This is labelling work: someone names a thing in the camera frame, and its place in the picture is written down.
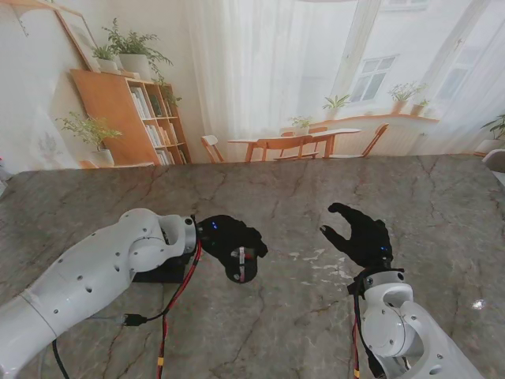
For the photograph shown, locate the red black cable of right arm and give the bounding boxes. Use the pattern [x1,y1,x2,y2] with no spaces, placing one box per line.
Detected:
[350,276,382,379]

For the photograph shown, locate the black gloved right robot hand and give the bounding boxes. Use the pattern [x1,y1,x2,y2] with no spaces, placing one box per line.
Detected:
[318,202,395,272]

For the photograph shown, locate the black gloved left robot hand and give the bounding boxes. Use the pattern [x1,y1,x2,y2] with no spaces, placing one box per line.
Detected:
[196,215,270,270]

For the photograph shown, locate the black mesh desk organizer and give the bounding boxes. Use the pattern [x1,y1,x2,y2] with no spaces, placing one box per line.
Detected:
[131,252,191,285]

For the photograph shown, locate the black mesh pen cup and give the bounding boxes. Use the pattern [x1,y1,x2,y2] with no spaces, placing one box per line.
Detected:
[223,246,260,285]

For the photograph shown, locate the red cable of left arm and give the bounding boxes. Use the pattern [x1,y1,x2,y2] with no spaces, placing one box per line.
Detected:
[155,239,203,379]

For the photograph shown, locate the pink and white pen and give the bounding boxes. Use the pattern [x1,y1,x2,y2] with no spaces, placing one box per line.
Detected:
[236,247,247,283]

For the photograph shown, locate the printed room backdrop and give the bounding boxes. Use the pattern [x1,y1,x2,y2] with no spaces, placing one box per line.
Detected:
[0,0,505,174]

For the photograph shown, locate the black cable with plug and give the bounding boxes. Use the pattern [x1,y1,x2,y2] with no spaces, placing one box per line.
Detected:
[50,310,169,379]

